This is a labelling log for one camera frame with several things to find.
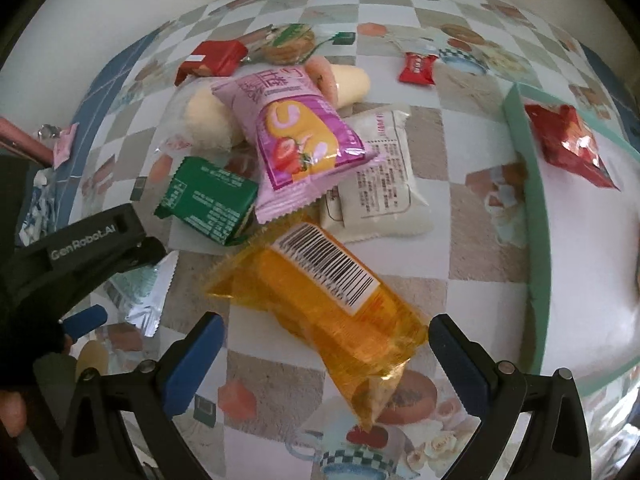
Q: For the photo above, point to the pink strawberry cake packet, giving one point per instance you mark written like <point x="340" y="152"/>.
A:
<point x="295" y="135"/>

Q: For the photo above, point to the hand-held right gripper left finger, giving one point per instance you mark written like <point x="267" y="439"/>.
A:
<point x="192" y="365"/>

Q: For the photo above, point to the pink brown board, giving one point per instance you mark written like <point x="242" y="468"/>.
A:
<point x="20" y="142"/>

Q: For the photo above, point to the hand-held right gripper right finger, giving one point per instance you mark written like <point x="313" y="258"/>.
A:
<point x="457" y="365"/>

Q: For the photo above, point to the red box-shaped snack packet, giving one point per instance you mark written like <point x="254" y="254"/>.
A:
<point x="215" y="57"/>

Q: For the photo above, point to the beige rounded object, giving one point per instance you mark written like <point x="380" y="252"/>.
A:
<point x="92" y="360"/>

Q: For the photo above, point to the red crinkled snack packet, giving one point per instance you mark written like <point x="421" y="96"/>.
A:
<point x="570" y="145"/>

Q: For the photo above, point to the person's left hand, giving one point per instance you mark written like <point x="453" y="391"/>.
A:
<point x="11" y="412"/>

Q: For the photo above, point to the red candy packet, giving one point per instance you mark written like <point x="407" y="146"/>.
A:
<point x="417" y="67"/>

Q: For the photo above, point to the teal-rimmed white tray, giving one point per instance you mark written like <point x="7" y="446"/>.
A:
<point x="580" y="260"/>

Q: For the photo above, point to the clear packet with white roll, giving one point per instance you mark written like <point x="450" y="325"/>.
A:
<point x="205" y="120"/>

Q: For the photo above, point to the silver candy wrapper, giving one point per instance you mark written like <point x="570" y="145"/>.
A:
<point x="47" y="131"/>

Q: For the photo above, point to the orange snack packet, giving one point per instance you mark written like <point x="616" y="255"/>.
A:
<point x="320" y="310"/>

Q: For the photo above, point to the silver green foil packet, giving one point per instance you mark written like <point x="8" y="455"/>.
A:
<point x="142" y="300"/>

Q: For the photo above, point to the burger cookie packet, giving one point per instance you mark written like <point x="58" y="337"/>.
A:
<point x="290" y="45"/>

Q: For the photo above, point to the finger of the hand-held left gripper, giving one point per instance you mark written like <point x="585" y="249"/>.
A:
<point x="85" y="321"/>
<point x="145" y="255"/>

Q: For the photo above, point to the blue white patterned packet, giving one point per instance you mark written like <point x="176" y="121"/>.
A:
<point x="37" y="210"/>

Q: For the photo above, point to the checkered printed tablecloth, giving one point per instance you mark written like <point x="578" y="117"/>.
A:
<point x="475" y="250"/>

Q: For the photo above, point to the white snack packet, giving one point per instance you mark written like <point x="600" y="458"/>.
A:
<point x="385" y="185"/>

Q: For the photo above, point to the pink candy wrapper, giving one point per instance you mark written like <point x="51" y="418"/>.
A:
<point x="64" y="147"/>

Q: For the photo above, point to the small green snack packet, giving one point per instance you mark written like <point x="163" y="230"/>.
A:
<point x="345" y="38"/>

